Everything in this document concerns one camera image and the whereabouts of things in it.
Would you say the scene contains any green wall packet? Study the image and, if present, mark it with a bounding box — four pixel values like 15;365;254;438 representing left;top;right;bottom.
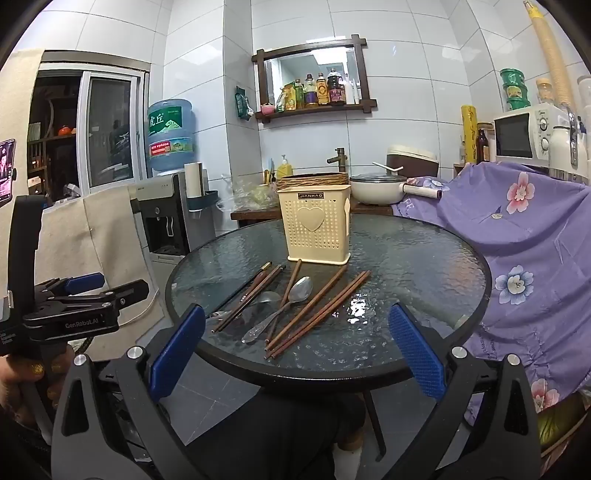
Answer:
235;85;254;120

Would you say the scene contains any round glass table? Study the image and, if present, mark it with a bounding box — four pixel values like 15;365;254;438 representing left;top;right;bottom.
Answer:
165;213;493;457

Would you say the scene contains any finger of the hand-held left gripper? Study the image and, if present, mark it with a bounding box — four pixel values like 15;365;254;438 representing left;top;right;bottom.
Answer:
44;271;107;300
55;280;151;318

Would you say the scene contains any person's white shoe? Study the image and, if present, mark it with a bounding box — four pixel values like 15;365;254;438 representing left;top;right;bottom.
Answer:
332;445;365;480

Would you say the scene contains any olive cushion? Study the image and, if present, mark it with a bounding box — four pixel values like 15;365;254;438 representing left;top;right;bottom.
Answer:
536;392;587;457

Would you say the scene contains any person's left hand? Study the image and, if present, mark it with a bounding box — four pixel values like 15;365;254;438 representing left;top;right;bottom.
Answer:
0;344;77;428

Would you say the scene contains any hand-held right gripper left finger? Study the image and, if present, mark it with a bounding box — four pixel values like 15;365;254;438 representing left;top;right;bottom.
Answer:
51;304;206;480

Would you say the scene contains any white paper cup tube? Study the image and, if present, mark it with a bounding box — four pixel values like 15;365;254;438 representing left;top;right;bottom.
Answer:
184;161;209;213

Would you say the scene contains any yellow wrap roll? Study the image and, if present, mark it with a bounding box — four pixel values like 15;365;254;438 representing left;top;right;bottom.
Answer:
461;104;478;164

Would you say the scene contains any woven pattern basin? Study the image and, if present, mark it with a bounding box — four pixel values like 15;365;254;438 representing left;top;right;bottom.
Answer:
276;172;352;191

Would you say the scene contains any dark soy sauce bottle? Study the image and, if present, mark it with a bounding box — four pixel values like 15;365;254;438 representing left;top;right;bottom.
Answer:
327;68;346;104

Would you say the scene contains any white electric pot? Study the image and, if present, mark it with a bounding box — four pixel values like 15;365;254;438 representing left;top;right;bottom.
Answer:
349;173;443;206

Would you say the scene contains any clear plastic bag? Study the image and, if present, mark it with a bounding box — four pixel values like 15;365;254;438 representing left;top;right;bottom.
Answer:
219;174;280;213

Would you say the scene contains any teal plastic holder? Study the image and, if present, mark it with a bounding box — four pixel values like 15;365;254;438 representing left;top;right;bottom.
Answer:
187;189;218;215

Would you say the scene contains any smartphone on mount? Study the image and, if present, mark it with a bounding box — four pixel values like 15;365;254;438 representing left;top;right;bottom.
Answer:
0;138;17;208

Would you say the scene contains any steel spoon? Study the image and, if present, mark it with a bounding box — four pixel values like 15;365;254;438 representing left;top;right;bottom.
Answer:
241;276;315;344
204;291;282;324

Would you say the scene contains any white microwave oven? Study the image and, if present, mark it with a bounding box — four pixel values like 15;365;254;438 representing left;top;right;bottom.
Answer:
493;104;571;169

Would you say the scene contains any wooden framed mirror shelf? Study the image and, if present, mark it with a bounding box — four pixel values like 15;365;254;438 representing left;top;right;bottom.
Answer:
252;34;378;124

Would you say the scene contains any brown glass bottle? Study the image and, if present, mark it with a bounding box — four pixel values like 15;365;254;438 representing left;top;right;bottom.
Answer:
475;124;490;163

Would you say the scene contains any purple floral cloth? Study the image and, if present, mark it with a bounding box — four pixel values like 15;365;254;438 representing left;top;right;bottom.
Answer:
392;161;591;425

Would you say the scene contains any white thermos jug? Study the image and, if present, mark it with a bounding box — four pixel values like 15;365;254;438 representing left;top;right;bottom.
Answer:
551;111;591;183

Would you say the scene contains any brown and white rice cooker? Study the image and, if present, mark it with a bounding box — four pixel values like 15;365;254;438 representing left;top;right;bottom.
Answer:
385;145;439;181

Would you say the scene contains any grey water dispenser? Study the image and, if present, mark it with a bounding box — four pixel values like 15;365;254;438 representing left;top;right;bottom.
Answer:
129;173;218;296

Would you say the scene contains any sliding glass window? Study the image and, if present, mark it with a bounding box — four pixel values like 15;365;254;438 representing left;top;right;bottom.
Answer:
28;51;151;204

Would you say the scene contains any cream plastic utensil holder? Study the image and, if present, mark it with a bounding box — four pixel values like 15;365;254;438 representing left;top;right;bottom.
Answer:
277;184;352;265

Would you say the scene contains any wooden counter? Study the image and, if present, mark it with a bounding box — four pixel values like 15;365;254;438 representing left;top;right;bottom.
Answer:
230;200;395;227

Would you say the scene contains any tall stack of paper cups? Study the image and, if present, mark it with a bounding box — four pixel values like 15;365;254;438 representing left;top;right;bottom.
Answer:
523;0;571;104

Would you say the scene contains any blue water jug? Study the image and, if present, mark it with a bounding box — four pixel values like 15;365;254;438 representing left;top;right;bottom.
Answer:
147;98;197;176

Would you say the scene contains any beige cloth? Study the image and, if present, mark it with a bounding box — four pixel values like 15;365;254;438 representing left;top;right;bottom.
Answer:
34;187;169;337

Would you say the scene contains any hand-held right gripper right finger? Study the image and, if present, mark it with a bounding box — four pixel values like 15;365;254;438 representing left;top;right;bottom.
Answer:
388;302;541;480

